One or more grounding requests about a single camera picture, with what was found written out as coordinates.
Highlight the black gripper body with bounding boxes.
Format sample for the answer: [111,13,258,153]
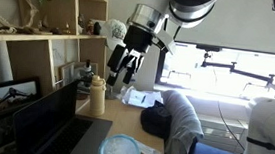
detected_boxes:
[122,24,155,56]

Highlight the grey Apple laptop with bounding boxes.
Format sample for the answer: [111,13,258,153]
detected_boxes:
[9,75,117,154]

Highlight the white cap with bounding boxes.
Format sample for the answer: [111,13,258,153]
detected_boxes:
[100,17,129,52]

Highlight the white papers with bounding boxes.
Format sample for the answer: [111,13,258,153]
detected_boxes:
[119,85,165,110]

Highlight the black white microscope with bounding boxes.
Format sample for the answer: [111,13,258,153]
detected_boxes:
[74,58,97,101]

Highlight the dark figurine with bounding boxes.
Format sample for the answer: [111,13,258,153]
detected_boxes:
[92,21,103,37]

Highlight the cream water bottle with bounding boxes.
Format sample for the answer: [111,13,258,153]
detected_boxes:
[87,74,109,118]

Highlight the brown figurine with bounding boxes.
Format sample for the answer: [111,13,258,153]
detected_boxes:
[85,18,95,36]

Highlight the black bag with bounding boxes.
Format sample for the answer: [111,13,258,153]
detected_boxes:
[138,99,173,141]

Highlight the grey cloth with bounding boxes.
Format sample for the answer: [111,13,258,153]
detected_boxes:
[155,88,208,154]

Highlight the clear plastic packet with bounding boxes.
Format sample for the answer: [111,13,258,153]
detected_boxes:
[134,139,164,154]

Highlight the wooden shelf unit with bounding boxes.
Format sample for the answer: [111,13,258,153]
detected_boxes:
[0,0,113,154]

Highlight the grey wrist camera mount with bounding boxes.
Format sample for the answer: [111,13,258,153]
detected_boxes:
[151,21,178,55]

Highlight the silver picture frame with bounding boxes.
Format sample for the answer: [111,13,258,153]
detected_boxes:
[57,59,81,88]

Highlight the black cable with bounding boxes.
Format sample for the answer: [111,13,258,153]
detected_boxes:
[213,100,251,152]

